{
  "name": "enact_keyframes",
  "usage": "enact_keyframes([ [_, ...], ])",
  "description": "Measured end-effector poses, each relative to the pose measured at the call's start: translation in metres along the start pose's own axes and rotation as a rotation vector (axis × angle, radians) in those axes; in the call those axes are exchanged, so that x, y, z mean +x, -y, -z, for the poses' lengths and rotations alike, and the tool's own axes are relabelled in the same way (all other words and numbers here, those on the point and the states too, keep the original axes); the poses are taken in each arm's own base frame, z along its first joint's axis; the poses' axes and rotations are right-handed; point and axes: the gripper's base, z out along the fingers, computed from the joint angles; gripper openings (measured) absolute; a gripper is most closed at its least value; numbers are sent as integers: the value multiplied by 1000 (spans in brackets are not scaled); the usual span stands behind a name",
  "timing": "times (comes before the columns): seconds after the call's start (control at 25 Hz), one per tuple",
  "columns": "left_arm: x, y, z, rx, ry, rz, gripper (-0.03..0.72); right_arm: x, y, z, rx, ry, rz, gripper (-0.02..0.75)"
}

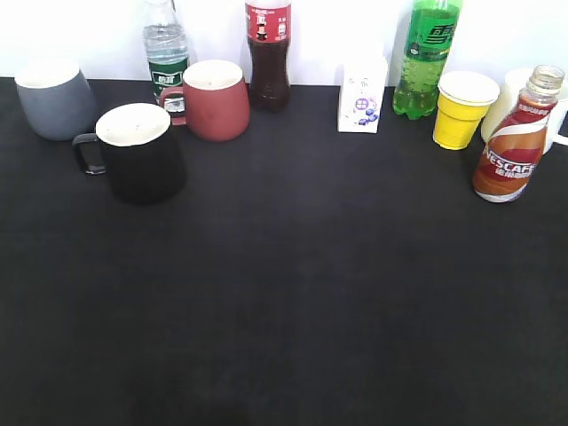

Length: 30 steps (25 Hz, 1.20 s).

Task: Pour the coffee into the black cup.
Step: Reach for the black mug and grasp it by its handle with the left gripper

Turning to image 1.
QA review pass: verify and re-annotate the brown Nescafe coffee bottle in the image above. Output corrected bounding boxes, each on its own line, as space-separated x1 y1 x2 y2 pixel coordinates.
472 65 564 203

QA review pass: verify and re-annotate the red ceramic mug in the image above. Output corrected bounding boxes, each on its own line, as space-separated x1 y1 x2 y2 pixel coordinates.
159 59 250 142

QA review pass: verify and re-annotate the black ceramic mug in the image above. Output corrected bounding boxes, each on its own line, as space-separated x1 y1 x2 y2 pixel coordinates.
72 103 187 204

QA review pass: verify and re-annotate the green sprite bottle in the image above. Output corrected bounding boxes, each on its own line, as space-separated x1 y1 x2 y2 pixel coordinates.
392 0 462 120

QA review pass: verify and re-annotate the grey ceramic mug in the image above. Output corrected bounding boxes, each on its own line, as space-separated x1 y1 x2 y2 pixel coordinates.
14 57 99 141

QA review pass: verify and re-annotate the white ceramic mug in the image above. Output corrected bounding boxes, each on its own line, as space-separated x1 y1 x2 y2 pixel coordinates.
481 67 567 154

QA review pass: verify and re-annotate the white blueberry milk carton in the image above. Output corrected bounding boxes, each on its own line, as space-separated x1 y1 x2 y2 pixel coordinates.
337 57 388 134

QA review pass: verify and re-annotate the cola bottle red label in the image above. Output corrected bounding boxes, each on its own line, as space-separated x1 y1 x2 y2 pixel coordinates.
245 1 292 113

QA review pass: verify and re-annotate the clear water bottle green label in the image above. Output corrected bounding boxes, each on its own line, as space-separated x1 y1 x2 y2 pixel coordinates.
142 0 190 102

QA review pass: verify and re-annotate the yellow paper cup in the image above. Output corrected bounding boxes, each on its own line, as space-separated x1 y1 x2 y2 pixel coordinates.
432 71 500 151

